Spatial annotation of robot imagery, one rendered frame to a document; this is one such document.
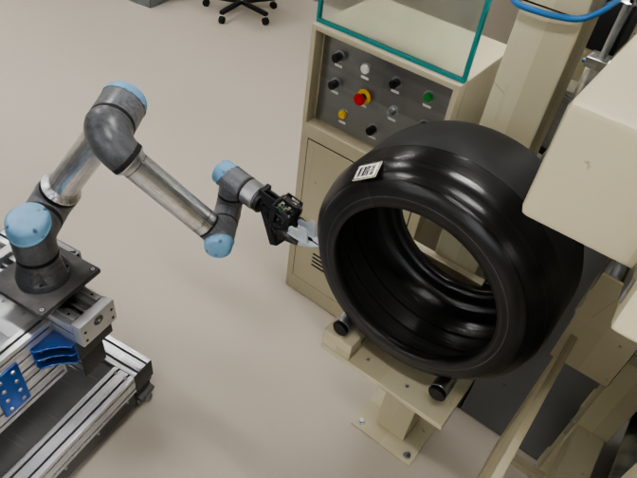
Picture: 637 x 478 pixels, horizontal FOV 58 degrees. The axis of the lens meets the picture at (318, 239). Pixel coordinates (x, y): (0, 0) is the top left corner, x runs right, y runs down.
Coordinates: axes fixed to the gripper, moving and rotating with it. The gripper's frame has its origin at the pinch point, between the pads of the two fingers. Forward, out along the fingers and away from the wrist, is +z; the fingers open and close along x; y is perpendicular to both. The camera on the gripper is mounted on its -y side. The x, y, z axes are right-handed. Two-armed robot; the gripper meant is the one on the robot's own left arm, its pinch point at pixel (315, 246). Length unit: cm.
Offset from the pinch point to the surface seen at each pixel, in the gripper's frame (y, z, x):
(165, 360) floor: -106, -46, -9
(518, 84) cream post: 53, 23, 26
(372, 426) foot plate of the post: -95, 35, 23
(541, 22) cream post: 66, 21, 26
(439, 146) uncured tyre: 47, 20, -1
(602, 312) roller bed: 19, 65, 19
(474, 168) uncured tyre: 49, 28, -3
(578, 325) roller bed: 12, 63, 19
